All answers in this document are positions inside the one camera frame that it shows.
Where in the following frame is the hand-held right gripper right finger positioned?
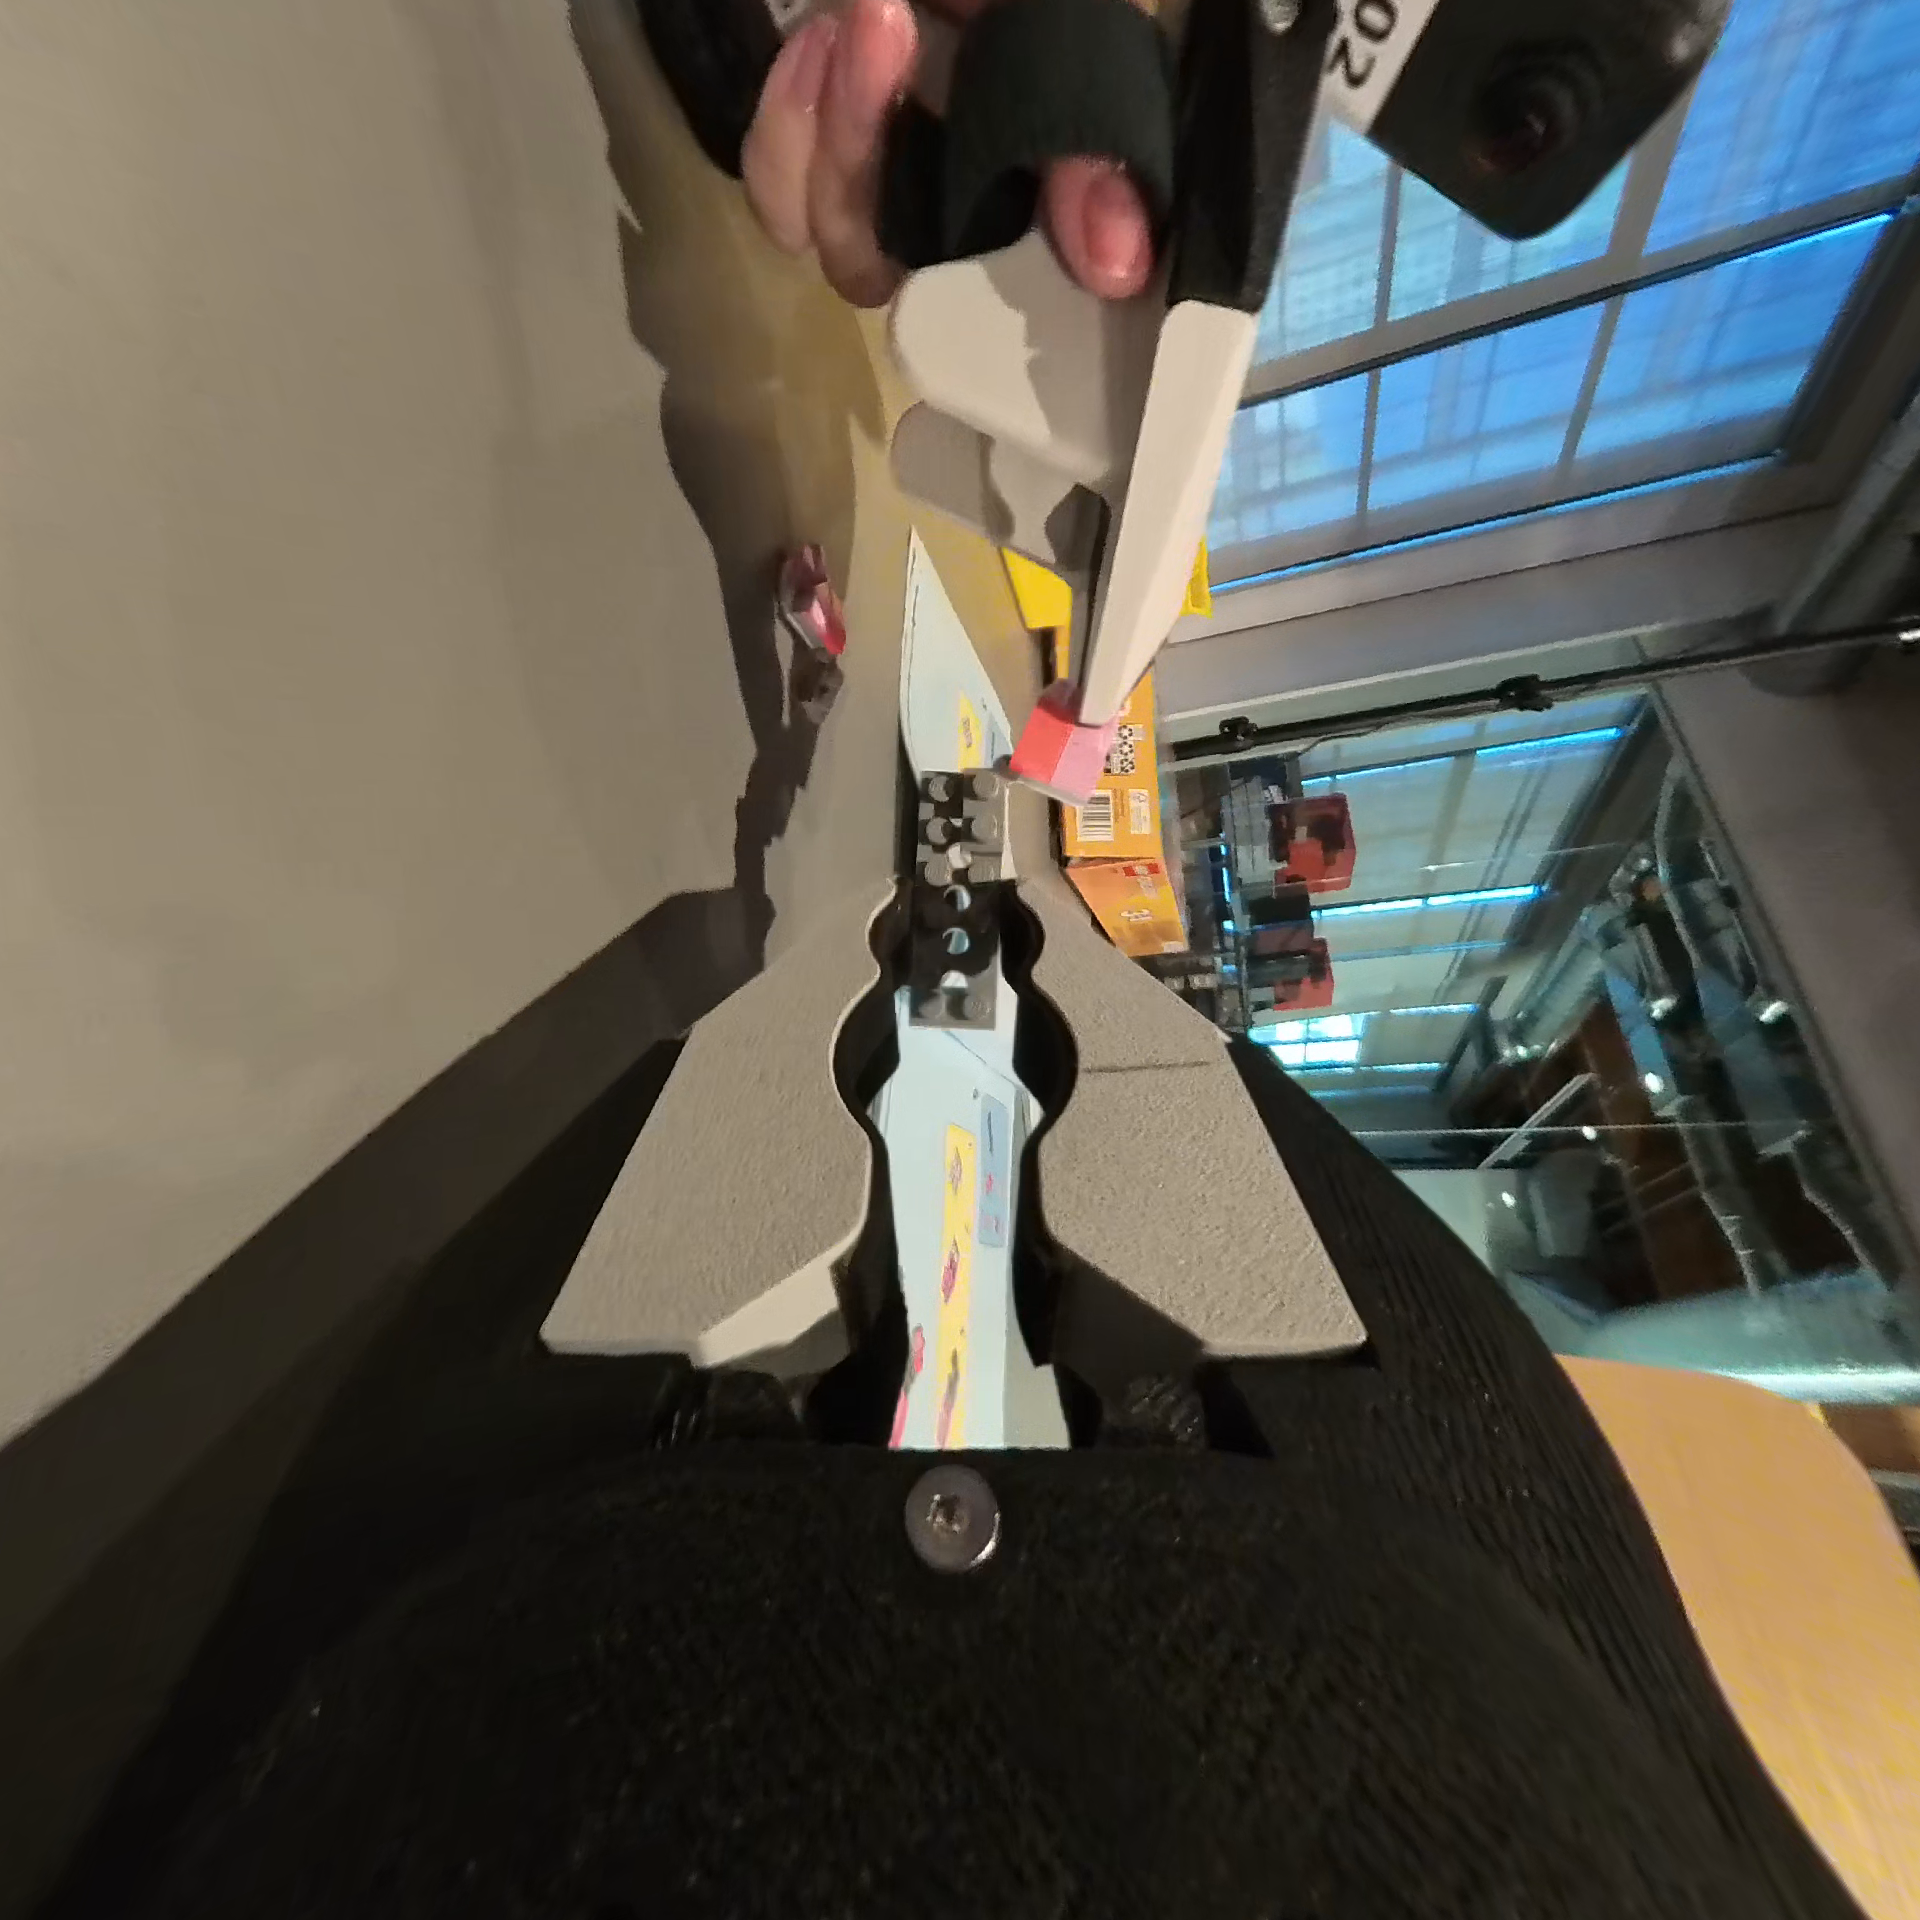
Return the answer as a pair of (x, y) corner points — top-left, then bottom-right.
(1023, 883), (1371, 1444)

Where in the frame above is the large glass window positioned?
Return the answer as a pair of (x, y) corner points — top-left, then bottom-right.
(1197, 0), (1920, 559)

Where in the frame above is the long grey holed plate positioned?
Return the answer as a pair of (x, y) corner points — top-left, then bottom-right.
(900, 847), (1004, 1033)

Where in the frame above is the yellow plastic bin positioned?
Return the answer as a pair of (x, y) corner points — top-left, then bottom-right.
(999, 538), (1215, 679)

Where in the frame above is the small orange box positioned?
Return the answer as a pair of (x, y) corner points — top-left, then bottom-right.
(1070, 857), (1190, 960)

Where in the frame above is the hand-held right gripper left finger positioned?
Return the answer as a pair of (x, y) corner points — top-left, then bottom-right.
(539, 883), (903, 1384)

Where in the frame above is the open light blue instruction booklet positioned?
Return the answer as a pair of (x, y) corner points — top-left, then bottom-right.
(867, 527), (1079, 1452)

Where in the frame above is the grey desk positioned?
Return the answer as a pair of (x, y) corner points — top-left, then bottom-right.
(0, 0), (1083, 1452)

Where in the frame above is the person's left hand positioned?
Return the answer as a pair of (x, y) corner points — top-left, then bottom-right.
(742, 0), (1159, 309)

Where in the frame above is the pink red brick wing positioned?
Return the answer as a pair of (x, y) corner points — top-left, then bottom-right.
(777, 544), (851, 657)
(1010, 679), (1122, 808)

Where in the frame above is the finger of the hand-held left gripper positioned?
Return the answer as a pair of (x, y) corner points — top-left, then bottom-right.
(884, 245), (1159, 574)
(1070, 297), (1262, 725)

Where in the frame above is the black boom pole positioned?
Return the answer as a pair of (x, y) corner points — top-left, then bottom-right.
(1166, 619), (1920, 762)

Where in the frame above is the orange toy set box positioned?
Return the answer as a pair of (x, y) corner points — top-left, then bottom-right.
(1054, 664), (1166, 869)

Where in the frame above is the light wooden panel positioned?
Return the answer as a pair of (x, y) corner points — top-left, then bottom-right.
(1549, 1346), (1920, 1920)

